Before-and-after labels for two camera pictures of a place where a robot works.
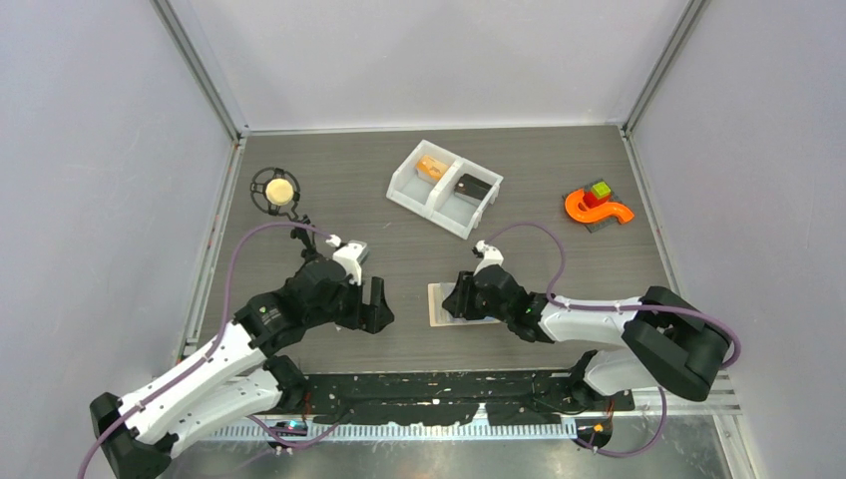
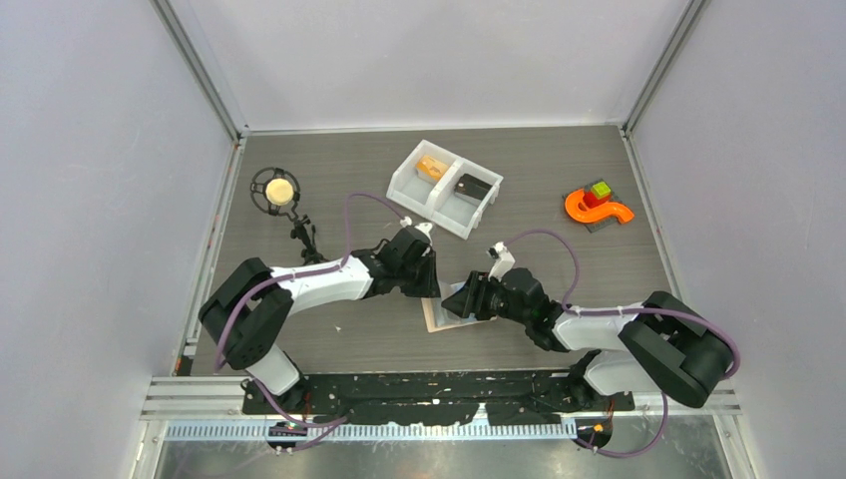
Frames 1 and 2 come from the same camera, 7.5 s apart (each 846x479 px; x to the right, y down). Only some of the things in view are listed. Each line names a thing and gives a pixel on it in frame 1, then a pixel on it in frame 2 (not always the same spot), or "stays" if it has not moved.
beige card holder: (440, 316) stays
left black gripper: (369, 317) to (429, 286)
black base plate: (512, 398) stays
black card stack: (471, 189) stays
